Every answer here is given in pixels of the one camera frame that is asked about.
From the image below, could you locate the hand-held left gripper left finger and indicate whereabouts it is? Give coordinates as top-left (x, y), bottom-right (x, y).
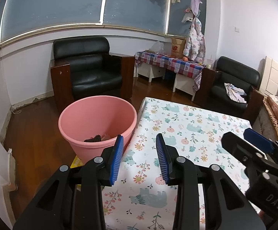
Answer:
top-left (13, 135), bottom-right (124, 230)

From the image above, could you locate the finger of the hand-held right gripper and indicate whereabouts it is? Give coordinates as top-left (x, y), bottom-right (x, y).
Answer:
top-left (221, 131), bottom-right (278, 188)
top-left (244, 128), bottom-right (278, 164)

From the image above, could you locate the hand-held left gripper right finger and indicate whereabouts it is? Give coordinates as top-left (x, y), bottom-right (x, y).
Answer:
top-left (155, 133), bottom-right (266, 230)

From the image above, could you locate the black foam net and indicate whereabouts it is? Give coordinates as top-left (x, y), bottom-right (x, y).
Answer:
top-left (84, 135), bottom-right (103, 142)

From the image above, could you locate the pink plastic bucket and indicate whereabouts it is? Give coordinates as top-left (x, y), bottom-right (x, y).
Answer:
top-left (58, 96), bottom-right (138, 164)

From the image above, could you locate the brown patterned bed blanket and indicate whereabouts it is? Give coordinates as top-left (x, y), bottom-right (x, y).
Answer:
top-left (257, 96), bottom-right (278, 146)

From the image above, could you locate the yellow printed box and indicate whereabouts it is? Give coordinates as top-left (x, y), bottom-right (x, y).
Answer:
top-left (70, 155), bottom-right (85, 168)

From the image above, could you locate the floral printed tablecloth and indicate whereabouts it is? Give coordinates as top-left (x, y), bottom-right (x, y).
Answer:
top-left (101, 97), bottom-right (253, 230)

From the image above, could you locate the crumpled printed cloth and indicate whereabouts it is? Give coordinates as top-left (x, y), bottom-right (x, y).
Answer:
top-left (224, 83), bottom-right (247, 103)

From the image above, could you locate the white bed headboard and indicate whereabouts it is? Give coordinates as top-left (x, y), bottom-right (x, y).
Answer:
top-left (259, 56), bottom-right (278, 96)

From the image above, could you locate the black leather armchair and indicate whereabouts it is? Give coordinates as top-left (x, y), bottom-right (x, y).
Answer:
top-left (50, 36), bottom-right (135, 115)
top-left (194, 56), bottom-right (265, 125)

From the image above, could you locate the white cabinet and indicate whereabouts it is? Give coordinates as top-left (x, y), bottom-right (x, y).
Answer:
top-left (137, 62), bottom-right (166, 83)
top-left (173, 73), bottom-right (199, 101)

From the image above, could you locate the checked cloth covered desk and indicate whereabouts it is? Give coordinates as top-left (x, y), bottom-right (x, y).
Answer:
top-left (134, 50), bottom-right (205, 93)

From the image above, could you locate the translucent plastic bag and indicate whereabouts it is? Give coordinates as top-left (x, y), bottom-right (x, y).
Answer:
top-left (151, 41), bottom-right (164, 53)

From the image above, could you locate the brown paper bag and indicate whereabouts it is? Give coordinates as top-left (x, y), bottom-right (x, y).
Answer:
top-left (171, 38), bottom-right (187, 58)

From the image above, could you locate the child's printed puffer jacket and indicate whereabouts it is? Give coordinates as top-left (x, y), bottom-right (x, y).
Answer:
top-left (183, 17), bottom-right (206, 62)

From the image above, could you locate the purple hooded garment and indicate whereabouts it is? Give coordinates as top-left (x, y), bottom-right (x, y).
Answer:
top-left (184, 0), bottom-right (203, 23)

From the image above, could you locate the large bay window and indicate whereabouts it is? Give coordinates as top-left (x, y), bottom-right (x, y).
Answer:
top-left (0, 0), bottom-right (206, 51)

